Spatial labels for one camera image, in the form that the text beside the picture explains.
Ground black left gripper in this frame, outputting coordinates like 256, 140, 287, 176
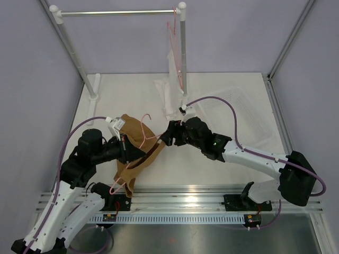
93, 133, 146, 164

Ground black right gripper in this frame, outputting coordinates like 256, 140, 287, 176
160, 120, 204, 150

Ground brown tank top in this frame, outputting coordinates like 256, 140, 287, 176
113, 114, 165, 198

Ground pink wire hanger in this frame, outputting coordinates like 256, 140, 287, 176
110, 113, 166, 195
167, 7, 183, 90

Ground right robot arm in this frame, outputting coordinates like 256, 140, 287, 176
160, 117, 316, 210

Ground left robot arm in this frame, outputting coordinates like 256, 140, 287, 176
11, 129, 146, 253

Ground white garment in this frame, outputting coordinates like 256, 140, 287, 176
154, 43, 184, 121

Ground white plastic basket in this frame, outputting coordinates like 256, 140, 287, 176
194, 87, 274, 148

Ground white clothes rack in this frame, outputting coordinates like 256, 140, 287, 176
49, 2, 188, 125

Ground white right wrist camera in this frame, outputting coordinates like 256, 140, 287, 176
179, 105, 197, 125

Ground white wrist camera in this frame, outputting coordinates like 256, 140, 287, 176
179, 105, 197, 125
105, 116, 125, 141

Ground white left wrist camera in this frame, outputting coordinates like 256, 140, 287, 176
105, 116, 125, 141

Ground aluminium rail with cable duct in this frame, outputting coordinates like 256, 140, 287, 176
33, 187, 323, 224

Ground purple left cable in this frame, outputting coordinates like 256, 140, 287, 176
25, 116, 112, 252

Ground right aluminium frame post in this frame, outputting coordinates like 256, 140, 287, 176
267, 0, 317, 81

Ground aluminium frame post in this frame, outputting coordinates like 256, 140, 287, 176
38, 0, 88, 83
267, 0, 317, 81

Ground left aluminium frame post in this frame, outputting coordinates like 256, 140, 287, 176
38, 0, 88, 83

